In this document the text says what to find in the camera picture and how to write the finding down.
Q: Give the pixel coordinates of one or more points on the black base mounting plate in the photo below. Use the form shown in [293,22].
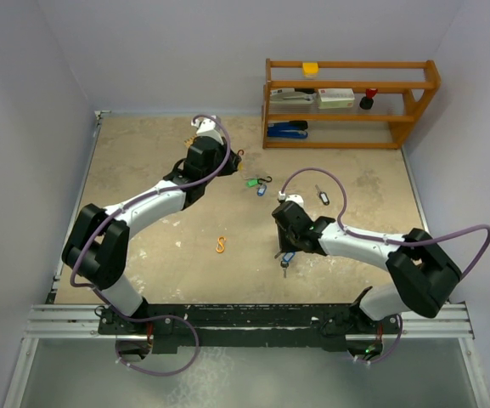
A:
[333,327]

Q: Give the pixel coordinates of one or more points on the blue stapler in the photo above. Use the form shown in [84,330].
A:
[288,130]

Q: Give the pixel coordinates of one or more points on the white and red box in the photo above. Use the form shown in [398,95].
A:
[335,98]

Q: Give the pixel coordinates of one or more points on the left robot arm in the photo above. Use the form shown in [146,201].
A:
[98,242]

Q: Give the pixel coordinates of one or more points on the yellow-lidded container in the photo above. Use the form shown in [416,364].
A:
[309,69]

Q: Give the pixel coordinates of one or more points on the white stapler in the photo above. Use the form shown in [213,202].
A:
[292,96]

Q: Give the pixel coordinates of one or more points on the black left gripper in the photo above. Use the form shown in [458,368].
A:
[231,166]

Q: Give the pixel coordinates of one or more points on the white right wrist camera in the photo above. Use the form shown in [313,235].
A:
[284,197]

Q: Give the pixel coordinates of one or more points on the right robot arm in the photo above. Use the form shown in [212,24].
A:
[422,277]

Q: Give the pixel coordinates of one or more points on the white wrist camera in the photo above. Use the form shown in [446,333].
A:
[206,127]
[284,197]

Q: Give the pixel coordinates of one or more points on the black key tag with key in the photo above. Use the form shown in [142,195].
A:
[322,195]

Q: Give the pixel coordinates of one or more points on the red and black stamp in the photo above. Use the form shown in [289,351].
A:
[367,101]

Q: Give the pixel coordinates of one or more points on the aluminium frame rail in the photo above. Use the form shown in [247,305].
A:
[67,321]

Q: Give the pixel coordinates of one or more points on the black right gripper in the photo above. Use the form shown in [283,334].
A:
[284,246]

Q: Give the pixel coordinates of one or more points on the orange S-shaped carabiner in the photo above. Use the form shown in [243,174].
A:
[220,248]

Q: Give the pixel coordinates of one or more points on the black S-shaped carabiner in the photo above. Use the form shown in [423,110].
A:
[266,180]

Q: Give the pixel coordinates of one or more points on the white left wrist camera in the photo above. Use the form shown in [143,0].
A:
[206,127]

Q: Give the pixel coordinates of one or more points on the orange spiral notebook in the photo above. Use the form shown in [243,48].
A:
[189,141]

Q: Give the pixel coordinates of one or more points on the blue key tag with key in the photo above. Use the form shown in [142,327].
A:
[261,189]
[284,261]

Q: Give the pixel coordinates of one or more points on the wooden shelf rack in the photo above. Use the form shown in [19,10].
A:
[405,90]

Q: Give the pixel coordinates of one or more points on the green key tag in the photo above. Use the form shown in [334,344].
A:
[252,182]

